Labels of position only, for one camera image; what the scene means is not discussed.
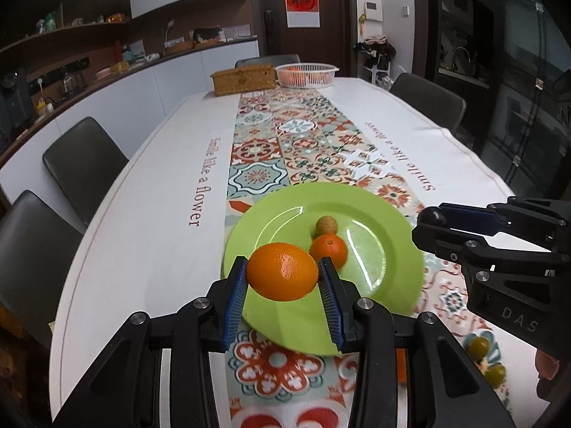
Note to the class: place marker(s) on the glass kettle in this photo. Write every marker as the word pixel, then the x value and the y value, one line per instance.
pixel 71 81

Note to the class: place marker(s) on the wicker tray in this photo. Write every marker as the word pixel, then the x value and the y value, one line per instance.
pixel 179 46

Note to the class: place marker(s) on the white desk lamp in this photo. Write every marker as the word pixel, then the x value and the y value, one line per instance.
pixel 168 32

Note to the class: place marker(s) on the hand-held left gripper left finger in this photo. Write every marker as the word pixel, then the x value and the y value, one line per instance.
pixel 236 294

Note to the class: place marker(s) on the dark grey chair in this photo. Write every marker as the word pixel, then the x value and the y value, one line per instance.
pixel 267 60
pixel 31 254
pixel 82 160
pixel 428 100

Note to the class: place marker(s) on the person's right hand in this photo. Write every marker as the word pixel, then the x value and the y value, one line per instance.
pixel 546 365

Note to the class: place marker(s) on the white patterned tablecloth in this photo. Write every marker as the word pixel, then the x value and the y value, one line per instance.
pixel 187 151

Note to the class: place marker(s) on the green plate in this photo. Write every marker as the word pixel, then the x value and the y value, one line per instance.
pixel 379 254

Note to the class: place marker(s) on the white rack with clothes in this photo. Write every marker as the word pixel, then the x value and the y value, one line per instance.
pixel 377 60

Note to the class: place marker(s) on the white intercom panel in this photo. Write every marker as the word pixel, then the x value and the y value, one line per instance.
pixel 372 11

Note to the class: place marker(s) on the glass sliding door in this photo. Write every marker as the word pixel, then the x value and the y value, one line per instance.
pixel 526 98

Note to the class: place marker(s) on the green bottle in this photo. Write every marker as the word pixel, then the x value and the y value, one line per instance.
pixel 50 20

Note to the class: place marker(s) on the green round fruit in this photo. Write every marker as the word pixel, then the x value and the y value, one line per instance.
pixel 496 373
pixel 479 347

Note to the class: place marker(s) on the white plastic basket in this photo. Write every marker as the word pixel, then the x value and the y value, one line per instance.
pixel 308 78

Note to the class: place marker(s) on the kitchen faucet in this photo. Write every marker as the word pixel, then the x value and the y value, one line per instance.
pixel 464 55

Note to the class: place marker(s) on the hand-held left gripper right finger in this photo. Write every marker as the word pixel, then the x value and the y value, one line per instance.
pixel 330 298

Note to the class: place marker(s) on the orange box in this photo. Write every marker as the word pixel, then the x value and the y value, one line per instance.
pixel 117 18

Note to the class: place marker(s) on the white lower cabinet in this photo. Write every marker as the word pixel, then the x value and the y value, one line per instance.
pixel 147 93

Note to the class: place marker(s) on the orange in basket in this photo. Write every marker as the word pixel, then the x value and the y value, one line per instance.
pixel 295 70

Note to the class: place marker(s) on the black bag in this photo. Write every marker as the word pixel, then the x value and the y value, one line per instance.
pixel 207 34

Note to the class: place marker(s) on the large orange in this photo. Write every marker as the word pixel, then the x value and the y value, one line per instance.
pixel 282 271

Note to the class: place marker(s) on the wicker box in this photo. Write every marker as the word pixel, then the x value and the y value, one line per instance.
pixel 243 79

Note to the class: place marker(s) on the black water dispenser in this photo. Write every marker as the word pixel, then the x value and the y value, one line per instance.
pixel 13 98

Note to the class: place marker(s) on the brown round fruit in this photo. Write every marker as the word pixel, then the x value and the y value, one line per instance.
pixel 326 225

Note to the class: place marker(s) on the yellow bottle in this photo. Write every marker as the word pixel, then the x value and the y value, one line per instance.
pixel 42 106

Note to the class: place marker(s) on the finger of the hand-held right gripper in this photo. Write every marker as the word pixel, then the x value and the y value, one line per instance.
pixel 430 220
pixel 473 219

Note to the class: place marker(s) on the dark wooden door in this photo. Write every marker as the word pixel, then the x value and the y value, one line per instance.
pixel 332 22

